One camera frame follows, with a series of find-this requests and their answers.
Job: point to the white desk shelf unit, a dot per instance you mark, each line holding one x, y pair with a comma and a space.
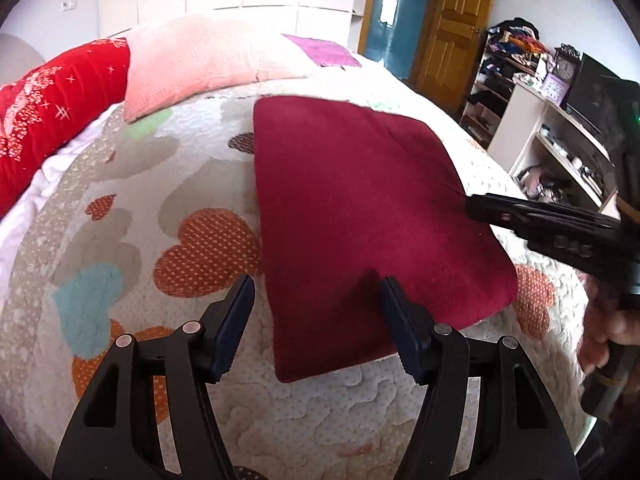
535, 133

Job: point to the black monitor screen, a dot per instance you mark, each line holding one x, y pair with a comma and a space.
585, 99

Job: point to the round beige headboard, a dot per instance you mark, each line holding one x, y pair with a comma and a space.
17, 58

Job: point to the purple cloth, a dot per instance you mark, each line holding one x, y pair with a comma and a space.
325, 53

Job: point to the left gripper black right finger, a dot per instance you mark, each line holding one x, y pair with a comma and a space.
519, 433

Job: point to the dark red knit sweater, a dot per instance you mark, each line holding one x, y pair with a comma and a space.
348, 196

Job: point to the white fleece blanket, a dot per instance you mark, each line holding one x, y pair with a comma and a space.
30, 194

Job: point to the red floral quilted duvet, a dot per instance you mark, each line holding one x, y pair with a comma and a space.
50, 105

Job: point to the cluttered shelf rack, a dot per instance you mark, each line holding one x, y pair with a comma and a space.
511, 52

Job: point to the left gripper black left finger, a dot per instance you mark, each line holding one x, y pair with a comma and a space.
113, 432

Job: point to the person right hand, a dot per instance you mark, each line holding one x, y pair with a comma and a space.
604, 321

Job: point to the small desk clock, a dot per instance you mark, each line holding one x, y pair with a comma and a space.
566, 63

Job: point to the wooden door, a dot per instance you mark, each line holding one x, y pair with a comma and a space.
448, 50

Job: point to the pink corduroy pillow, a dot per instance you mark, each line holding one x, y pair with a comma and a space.
170, 64

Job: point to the white wall switch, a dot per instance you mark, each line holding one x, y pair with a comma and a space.
68, 5

